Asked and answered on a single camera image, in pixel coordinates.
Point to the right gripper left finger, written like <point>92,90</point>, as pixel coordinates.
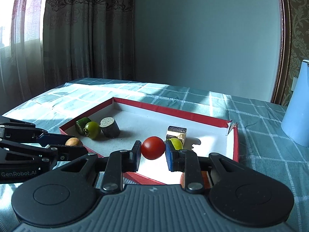
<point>120,162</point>

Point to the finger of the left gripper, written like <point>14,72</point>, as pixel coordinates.
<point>52,139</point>
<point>65,153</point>

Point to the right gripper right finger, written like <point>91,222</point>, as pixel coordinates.
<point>187,162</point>

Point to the brown longan fruit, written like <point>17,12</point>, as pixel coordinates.
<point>74,142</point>

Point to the light green tomato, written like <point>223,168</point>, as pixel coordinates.
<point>177,144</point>

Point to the orange mandarin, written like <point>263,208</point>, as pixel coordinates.
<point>206,180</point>

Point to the green cucumber piece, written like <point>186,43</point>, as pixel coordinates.
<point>80,125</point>

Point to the red cherry tomato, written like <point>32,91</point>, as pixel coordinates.
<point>153,148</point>

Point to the black cylinder cork top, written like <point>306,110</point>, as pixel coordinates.
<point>109,127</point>

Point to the dark green tomato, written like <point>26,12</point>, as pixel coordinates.
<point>92,130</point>

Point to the red shallow cardboard tray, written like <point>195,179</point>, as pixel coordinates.
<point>138,121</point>

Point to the checked teal tablecloth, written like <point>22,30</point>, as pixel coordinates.
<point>263,145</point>

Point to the patterned brown curtain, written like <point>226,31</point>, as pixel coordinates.
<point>47,42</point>

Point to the blue kettle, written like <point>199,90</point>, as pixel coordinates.
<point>295,121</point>

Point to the brown wooden door frame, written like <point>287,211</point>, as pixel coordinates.
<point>284,52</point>

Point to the white wall switch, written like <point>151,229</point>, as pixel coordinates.
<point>294,82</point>

